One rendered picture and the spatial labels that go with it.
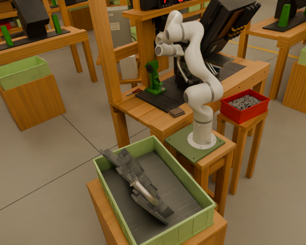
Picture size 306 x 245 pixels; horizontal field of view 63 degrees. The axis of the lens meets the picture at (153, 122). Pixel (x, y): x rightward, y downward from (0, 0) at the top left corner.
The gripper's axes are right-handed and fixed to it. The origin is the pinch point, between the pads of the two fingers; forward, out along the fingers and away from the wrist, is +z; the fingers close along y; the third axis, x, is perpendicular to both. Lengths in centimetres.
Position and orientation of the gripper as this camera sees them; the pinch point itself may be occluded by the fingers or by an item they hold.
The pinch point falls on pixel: (184, 51)
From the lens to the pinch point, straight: 218.4
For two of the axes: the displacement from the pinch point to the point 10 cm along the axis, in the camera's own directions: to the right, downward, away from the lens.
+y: -3.7, -9.2, 1.5
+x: -6.1, 3.6, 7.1
